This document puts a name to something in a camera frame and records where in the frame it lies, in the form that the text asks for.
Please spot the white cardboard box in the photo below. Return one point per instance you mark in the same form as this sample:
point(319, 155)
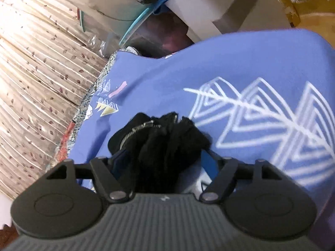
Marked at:
point(209, 2)

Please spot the blue printed bedsheet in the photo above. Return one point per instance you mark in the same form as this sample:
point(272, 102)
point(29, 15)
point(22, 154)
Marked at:
point(235, 65)

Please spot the beige leaf print curtain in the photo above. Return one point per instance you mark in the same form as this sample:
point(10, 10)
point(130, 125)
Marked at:
point(34, 83)

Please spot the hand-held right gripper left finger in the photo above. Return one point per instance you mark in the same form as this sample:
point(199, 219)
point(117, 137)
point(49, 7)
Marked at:
point(118, 160)

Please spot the yellow cardboard box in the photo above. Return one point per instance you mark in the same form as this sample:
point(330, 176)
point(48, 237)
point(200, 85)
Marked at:
point(308, 2)

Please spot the clear tub with teal rim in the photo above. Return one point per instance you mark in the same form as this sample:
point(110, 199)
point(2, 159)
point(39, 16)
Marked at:
point(154, 34)

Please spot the black pants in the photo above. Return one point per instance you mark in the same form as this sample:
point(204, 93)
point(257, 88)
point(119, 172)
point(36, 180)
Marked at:
point(157, 146)

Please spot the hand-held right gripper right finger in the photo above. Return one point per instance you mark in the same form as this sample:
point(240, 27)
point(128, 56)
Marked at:
point(209, 163)

